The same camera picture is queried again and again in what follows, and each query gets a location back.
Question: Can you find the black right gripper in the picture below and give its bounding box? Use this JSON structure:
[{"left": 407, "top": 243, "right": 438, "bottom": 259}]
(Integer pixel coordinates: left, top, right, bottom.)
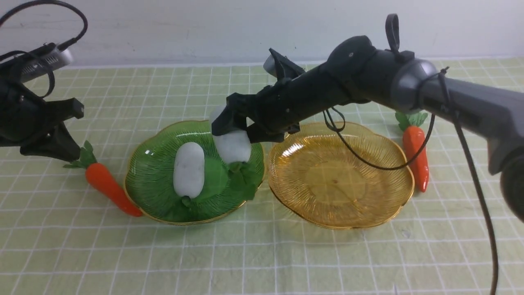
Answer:
[{"left": 211, "top": 68, "right": 348, "bottom": 143}]

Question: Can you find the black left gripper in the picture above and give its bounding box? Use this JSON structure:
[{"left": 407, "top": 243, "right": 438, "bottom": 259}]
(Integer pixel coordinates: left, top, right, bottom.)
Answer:
[{"left": 1, "top": 78, "right": 84, "bottom": 162}]

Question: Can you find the white toy radish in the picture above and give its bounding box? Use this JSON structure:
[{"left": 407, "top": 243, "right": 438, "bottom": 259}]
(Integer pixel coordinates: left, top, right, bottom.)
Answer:
[
  {"left": 173, "top": 142, "right": 205, "bottom": 207},
  {"left": 212, "top": 129, "right": 260, "bottom": 200}
]

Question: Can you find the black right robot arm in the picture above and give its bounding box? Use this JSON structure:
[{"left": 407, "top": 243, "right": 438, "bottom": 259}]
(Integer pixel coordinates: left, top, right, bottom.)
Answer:
[{"left": 211, "top": 36, "right": 524, "bottom": 220}]

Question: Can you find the left orange toy carrot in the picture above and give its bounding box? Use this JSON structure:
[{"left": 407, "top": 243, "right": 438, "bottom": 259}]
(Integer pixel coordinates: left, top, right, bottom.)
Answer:
[{"left": 63, "top": 141, "right": 142, "bottom": 217}]

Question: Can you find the orange toy carrot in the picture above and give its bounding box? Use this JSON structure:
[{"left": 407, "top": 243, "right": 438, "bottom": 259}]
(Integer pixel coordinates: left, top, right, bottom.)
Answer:
[
  {"left": 63, "top": 141, "right": 142, "bottom": 217},
  {"left": 395, "top": 112, "right": 430, "bottom": 193}
]

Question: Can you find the amber ribbed glass plate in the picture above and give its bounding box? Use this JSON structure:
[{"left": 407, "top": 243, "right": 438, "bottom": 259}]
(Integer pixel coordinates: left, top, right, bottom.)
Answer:
[{"left": 267, "top": 123, "right": 416, "bottom": 229}]

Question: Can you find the green ribbed glass plate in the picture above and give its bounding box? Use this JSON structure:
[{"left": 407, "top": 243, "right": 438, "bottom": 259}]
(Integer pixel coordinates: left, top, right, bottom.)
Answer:
[{"left": 124, "top": 120, "right": 265, "bottom": 225}]

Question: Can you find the right orange toy carrot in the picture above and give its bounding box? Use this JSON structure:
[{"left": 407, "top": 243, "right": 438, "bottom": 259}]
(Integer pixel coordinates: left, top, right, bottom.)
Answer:
[{"left": 395, "top": 112, "right": 430, "bottom": 193}]

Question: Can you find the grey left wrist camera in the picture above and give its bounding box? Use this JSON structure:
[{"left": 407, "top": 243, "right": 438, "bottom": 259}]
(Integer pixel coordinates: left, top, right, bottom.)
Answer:
[{"left": 0, "top": 43, "right": 74, "bottom": 83}]

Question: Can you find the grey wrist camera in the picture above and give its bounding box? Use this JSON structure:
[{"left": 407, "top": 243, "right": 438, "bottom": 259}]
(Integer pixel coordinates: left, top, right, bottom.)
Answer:
[
  {"left": 0, "top": 43, "right": 74, "bottom": 83},
  {"left": 263, "top": 48, "right": 305, "bottom": 81}
]

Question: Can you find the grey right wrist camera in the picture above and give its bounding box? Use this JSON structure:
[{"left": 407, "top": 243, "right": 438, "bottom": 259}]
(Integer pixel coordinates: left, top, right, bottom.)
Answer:
[{"left": 263, "top": 48, "right": 305, "bottom": 81}]

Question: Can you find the black left camera cable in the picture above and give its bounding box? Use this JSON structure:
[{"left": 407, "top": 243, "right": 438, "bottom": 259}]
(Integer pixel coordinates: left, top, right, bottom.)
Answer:
[{"left": 0, "top": 0, "right": 88, "bottom": 99}]

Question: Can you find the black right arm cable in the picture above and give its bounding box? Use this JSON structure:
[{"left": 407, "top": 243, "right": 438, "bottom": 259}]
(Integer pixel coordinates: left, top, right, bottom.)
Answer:
[{"left": 323, "top": 14, "right": 499, "bottom": 295}]

